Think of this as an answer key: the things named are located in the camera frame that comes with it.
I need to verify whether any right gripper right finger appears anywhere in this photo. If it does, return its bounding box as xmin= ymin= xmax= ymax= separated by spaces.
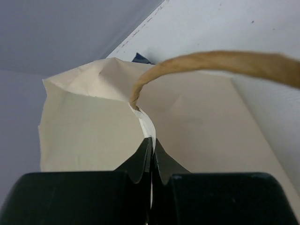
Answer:
xmin=151 ymin=142 xmax=300 ymax=225

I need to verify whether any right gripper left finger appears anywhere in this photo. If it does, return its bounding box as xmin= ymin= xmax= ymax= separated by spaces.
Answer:
xmin=0 ymin=138 xmax=153 ymax=225

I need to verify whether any brown paper bag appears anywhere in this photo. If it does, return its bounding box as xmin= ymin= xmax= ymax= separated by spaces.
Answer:
xmin=39 ymin=51 xmax=300 ymax=176

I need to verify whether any blue snack box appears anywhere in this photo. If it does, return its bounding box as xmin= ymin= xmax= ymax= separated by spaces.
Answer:
xmin=132 ymin=52 xmax=153 ymax=65

